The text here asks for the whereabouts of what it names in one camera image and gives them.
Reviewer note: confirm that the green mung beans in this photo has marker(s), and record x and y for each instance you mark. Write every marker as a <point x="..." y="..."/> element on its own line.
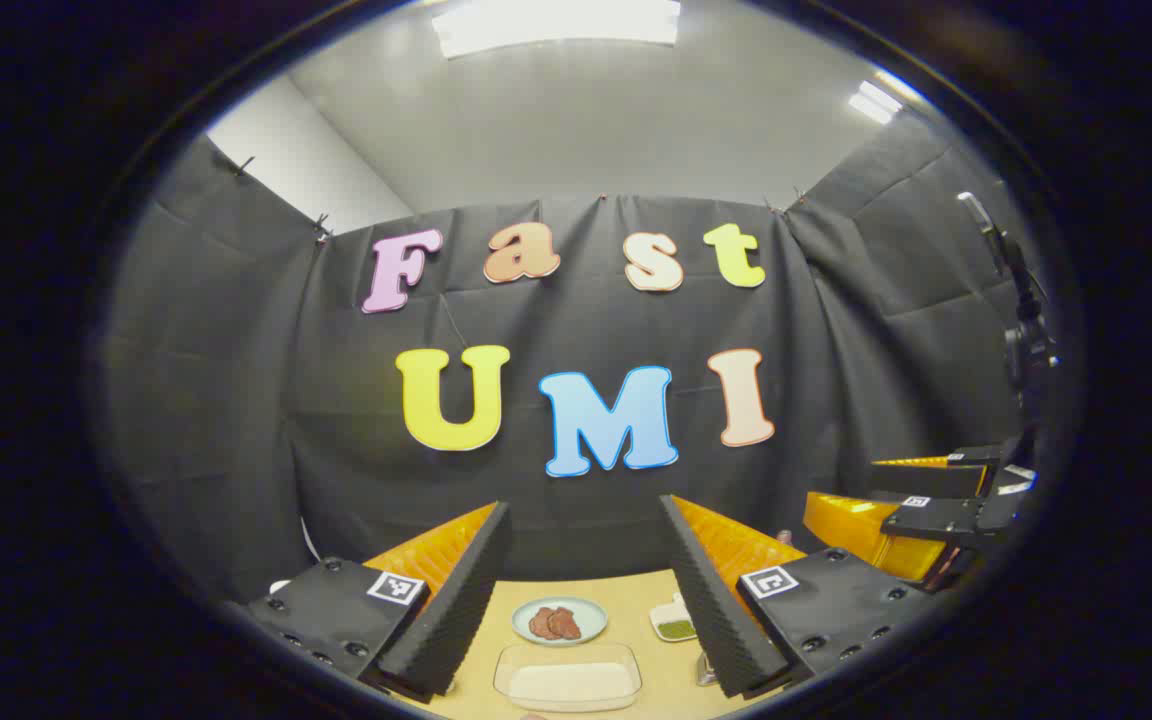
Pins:
<point x="676" y="630"/>

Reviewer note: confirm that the clear glass dish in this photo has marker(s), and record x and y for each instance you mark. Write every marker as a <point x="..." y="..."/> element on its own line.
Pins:
<point x="506" y="690"/>

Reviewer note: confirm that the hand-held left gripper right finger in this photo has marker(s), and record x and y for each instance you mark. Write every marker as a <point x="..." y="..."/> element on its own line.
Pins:
<point x="711" y="610"/>

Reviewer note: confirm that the pale green plate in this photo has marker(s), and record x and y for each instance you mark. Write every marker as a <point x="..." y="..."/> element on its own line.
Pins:
<point x="591" y="612"/>

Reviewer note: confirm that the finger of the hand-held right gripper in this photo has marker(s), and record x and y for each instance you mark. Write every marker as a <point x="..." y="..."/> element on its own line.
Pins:
<point x="936" y="478"/>
<point x="946" y="520"/>

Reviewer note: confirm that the long ceiling light panel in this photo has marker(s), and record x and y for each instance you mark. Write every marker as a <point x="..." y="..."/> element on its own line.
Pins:
<point x="556" y="22"/>

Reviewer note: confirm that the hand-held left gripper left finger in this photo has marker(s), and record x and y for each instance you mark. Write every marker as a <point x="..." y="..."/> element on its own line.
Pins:
<point x="456" y="610"/>

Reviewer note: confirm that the white divided tray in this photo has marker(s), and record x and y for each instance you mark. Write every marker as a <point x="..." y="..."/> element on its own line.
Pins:
<point x="671" y="610"/>

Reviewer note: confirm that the black backdrop cloth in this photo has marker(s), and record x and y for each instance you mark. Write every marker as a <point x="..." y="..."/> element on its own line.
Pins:
<point x="576" y="330"/>

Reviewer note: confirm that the brown meat slices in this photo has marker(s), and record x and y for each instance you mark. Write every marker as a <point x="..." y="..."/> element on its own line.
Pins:
<point x="554" y="623"/>

